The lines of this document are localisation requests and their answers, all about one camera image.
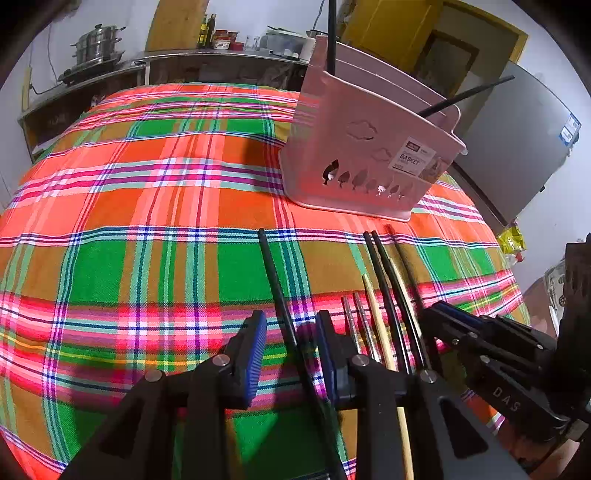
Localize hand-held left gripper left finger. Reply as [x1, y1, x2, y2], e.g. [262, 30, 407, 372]
[60, 310, 269, 480]

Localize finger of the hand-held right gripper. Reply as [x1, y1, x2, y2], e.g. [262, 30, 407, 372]
[422, 302, 559, 374]
[425, 323, 571, 432]

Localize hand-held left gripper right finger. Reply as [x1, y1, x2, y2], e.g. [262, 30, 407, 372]
[315, 310, 532, 480]

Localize metal chopstick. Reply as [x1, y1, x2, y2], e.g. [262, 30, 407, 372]
[352, 291, 385, 365]
[341, 296, 365, 358]

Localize bamboo chopstick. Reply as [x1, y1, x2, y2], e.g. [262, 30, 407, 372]
[361, 273, 415, 480]
[389, 257, 423, 335]

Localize dark brown chopstick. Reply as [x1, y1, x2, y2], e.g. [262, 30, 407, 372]
[388, 224, 430, 333]

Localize pink plastic basket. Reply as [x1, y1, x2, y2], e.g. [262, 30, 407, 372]
[278, 36, 467, 223]

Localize yellow snack bag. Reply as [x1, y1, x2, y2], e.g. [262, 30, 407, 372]
[496, 224, 527, 264]

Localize colourful plaid cloth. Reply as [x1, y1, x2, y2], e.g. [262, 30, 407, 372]
[0, 82, 532, 480]

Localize silver refrigerator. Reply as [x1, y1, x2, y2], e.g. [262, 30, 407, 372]
[450, 62, 583, 227]

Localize steel top kitchen counter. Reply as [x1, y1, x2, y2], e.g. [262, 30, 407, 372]
[18, 48, 305, 162]

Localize white plastic containers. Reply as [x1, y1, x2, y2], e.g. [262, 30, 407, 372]
[261, 30, 308, 58]

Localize red lidded jars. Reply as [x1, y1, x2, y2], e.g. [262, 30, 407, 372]
[212, 30, 241, 51]

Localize black gas stove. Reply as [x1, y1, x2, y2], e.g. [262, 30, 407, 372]
[58, 60, 125, 86]

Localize yellow wooden board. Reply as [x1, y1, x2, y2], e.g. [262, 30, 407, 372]
[145, 0, 211, 52]

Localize steel steamer pot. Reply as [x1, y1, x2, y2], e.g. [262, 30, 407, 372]
[70, 25, 126, 65]

